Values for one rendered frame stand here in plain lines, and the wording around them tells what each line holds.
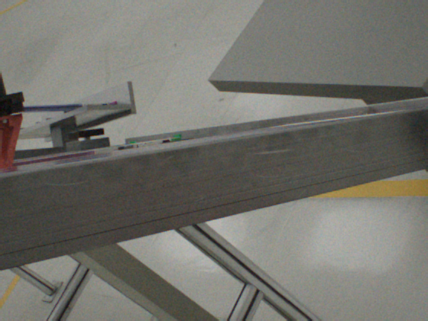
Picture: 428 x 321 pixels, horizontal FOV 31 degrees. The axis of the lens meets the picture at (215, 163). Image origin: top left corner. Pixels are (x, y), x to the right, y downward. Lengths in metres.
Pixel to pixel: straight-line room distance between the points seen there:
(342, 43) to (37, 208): 0.90
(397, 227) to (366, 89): 0.71
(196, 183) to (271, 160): 0.08
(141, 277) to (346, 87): 0.63
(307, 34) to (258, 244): 0.88
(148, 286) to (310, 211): 0.64
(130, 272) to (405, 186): 0.74
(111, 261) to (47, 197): 1.06
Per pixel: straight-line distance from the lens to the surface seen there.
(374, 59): 1.25
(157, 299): 1.65
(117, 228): 0.55
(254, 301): 1.57
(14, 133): 1.03
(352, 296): 1.84
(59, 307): 2.12
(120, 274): 1.59
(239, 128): 1.10
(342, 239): 1.97
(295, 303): 1.64
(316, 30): 1.43
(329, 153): 0.69
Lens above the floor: 1.25
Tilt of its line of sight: 29 degrees down
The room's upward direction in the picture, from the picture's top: 48 degrees counter-clockwise
